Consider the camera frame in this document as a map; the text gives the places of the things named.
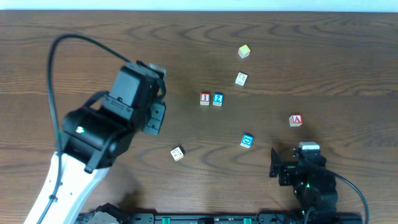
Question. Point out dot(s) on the blue number 2 block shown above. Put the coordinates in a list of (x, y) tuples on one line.
[(218, 99)]

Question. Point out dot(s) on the plain engraved wooden block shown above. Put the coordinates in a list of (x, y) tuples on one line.
[(241, 79)]

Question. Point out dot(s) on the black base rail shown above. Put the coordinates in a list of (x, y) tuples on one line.
[(111, 214)]

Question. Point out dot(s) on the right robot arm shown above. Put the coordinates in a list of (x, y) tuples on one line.
[(323, 206)]

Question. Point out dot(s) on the red letter I block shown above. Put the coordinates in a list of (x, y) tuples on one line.
[(204, 99)]

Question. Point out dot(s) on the plain tilted wooden block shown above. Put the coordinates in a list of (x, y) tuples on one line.
[(177, 153)]

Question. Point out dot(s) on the red letter A block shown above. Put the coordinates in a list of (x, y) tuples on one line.
[(295, 120)]

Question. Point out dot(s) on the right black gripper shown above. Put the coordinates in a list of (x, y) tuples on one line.
[(286, 171)]

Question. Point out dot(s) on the yellow top wooden block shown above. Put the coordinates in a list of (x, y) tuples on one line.
[(244, 51)]

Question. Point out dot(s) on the blue picture wooden block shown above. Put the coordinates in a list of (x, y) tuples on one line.
[(246, 141)]

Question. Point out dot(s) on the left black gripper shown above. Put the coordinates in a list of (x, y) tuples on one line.
[(154, 117)]

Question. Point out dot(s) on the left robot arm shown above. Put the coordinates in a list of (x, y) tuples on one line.
[(94, 135)]

